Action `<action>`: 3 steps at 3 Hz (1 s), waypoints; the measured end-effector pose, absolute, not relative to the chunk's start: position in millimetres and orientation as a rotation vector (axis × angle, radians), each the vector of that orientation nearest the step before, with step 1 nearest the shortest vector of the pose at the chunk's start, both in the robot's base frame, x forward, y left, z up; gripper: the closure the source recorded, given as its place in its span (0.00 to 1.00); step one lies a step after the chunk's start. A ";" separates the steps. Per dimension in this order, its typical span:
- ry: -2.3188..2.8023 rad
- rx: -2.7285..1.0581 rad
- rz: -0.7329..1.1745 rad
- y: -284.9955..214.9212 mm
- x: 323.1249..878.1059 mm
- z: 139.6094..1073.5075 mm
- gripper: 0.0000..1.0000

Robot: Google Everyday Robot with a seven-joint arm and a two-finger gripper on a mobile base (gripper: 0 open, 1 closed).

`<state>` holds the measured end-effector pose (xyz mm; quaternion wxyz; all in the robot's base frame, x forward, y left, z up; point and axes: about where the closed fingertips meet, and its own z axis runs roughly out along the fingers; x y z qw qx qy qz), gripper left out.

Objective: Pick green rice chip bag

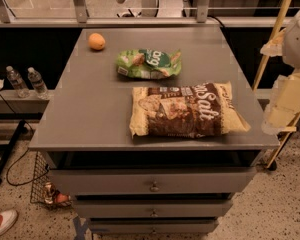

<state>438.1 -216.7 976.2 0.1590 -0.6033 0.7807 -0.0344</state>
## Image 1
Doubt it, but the white red sneaker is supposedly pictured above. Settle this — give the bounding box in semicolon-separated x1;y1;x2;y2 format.
0;209;18;236

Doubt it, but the green rice chip bag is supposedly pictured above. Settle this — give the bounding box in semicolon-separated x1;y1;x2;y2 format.
116;49;182;80

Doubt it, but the left clear water bottle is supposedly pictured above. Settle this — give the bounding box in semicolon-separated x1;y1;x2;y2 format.
6;66;30;98

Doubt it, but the grey drawer cabinet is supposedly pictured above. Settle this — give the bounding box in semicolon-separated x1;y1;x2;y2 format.
31;26;277;235

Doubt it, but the middle grey drawer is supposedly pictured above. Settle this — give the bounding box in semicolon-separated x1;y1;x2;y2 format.
73;199;232;218

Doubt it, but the black wire basket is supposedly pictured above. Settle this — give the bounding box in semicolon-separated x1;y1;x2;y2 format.
30;154;72;210

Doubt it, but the clear water bottle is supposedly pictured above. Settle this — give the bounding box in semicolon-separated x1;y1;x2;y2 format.
28;67;49;99
6;66;30;98

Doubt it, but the brown yellow chip bag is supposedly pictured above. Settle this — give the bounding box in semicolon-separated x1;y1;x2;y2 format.
129;82;250;138

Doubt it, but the grey drawer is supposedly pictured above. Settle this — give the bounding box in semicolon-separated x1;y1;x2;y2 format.
49;167;256;195
73;199;232;218
88;219;218;235

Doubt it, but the top grey drawer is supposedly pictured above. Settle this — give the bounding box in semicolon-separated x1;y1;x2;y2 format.
49;167;256;195

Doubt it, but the right clear water bottle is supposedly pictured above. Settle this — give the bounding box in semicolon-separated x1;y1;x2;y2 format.
28;67;49;99

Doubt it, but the black cable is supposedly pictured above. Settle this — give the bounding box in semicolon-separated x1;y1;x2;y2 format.
0;81;51;187

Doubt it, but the bottom grey drawer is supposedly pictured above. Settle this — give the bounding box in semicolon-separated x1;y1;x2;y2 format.
88;219;218;235

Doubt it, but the black metal bar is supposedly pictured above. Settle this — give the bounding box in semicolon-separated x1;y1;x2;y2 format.
0;120;25;184

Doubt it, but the orange fruit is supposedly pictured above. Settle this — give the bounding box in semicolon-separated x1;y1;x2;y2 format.
88;33;105;51

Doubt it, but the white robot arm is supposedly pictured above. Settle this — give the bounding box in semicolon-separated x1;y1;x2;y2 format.
282;10;300;69

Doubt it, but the grey metal railing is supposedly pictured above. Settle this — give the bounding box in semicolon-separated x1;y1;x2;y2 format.
0;0;300;29

